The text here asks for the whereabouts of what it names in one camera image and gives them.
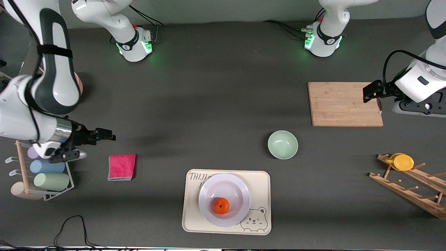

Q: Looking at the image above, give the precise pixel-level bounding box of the pink folded cloth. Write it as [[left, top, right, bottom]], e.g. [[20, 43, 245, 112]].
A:
[[107, 154, 136, 181]]

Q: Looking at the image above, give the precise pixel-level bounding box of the light green bowl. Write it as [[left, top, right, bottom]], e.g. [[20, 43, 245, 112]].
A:
[[268, 130, 299, 160]]

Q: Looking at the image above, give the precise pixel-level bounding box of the orange mandarin fruit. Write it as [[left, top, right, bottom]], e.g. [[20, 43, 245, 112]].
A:
[[214, 197, 230, 214]]

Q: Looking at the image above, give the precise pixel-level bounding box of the beige cup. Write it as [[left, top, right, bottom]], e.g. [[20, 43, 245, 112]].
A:
[[10, 182, 44, 200]]

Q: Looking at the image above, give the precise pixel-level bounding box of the pink bowl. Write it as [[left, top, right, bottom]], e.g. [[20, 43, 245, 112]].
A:
[[74, 71, 84, 97]]

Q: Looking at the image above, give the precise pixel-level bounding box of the yellow cup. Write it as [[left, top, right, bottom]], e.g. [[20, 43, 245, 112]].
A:
[[385, 153, 414, 171]]

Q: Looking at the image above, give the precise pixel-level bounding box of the white round plate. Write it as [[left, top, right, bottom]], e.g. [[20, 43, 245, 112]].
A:
[[198, 173, 251, 228]]

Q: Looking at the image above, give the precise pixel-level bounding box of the black right arm base cable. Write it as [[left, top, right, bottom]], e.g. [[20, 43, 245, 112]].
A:
[[130, 4, 165, 42]]

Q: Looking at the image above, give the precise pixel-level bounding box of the cream tray with bear print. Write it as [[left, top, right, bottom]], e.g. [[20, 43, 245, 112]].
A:
[[182, 169, 271, 235]]

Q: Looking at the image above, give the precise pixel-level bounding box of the pale green cup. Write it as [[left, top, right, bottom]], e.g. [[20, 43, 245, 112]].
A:
[[34, 173, 70, 191]]

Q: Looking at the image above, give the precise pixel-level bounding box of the wooden cutting board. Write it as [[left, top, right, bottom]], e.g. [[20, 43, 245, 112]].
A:
[[308, 82, 384, 127]]

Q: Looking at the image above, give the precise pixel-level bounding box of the blue cup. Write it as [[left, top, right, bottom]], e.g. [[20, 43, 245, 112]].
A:
[[30, 159, 66, 174]]

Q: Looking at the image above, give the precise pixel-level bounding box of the black left arm base cable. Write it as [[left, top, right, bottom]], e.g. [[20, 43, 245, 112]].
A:
[[263, 9, 326, 37]]

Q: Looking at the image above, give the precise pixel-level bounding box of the white wire cup rack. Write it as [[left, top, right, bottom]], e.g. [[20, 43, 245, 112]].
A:
[[5, 140, 75, 201]]

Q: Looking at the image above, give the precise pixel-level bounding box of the wooden peg drying rack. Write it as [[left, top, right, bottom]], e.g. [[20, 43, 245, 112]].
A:
[[369, 153, 446, 219]]

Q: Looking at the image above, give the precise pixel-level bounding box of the thin black table cable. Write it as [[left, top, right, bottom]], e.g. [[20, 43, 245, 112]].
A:
[[0, 215, 115, 250]]

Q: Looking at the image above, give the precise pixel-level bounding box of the black arm base cable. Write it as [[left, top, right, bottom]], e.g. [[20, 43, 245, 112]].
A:
[[130, 4, 165, 42], [263, 9, 326, 37]]

